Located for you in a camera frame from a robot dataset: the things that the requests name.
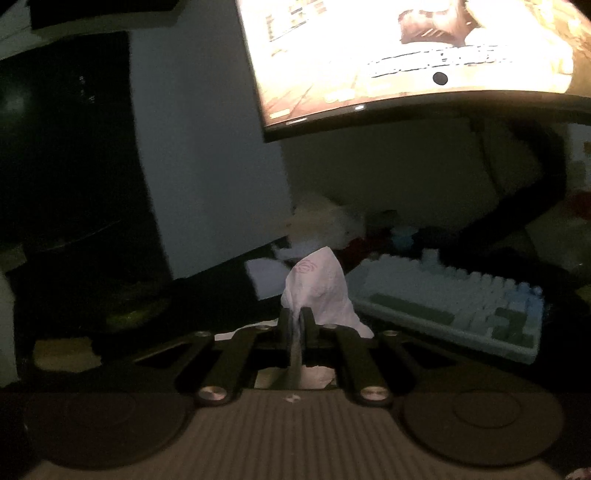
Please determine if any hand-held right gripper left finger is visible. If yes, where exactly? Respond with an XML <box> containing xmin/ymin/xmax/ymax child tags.
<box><xmin>102</xmin><ymin>307</ymin><xmax>298</xmax><ymax>407</ymax></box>

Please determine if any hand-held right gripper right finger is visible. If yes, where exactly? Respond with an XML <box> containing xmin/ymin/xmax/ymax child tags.
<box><xmin>300</xmin><ymin>307</ymin><xmax>481</xmax><ymax>407</ymax></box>

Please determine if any white tissue with pink print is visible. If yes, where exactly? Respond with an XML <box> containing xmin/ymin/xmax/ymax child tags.
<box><xmin>279</xmin><ymin>247</ymin><xmax>375</xmax><ymax>391</ymax></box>

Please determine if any flat white paper sheet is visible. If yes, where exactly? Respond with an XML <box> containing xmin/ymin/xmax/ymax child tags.
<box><xmin>244</xmin><ymin>257</ymin><xmax>296</xmax><ymax>302</ymax></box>

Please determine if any crumpled white paper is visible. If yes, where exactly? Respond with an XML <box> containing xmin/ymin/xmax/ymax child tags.
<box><xmin>271</xmin><ymin>239</ymin><xmax>317</xmax><ymax>265</ymax></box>

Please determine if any small teal box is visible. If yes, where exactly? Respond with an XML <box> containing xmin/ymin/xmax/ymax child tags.
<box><xmin>392</xmin><ymin>228</ymin><xmax>417</xmax><ymax>251</ymax></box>

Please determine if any white and green keyboard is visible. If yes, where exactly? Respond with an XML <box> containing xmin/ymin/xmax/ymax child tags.
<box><xmin>346</xmin><ymin>251</ymin><xmax>546</xmax><ymax>365</ymax></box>

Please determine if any tan cardboard piece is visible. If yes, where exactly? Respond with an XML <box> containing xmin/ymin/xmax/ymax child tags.
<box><xmin>33</xmin><ymin>336</ymin><xmax>101</xmax><ymax>372</ymax></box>

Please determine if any curved computer monitor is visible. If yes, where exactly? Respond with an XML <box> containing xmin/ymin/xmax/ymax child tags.
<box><xmin>235</xmin><ymin>0</ymin><xmax>591</xmax><ymax>143</ymax></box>

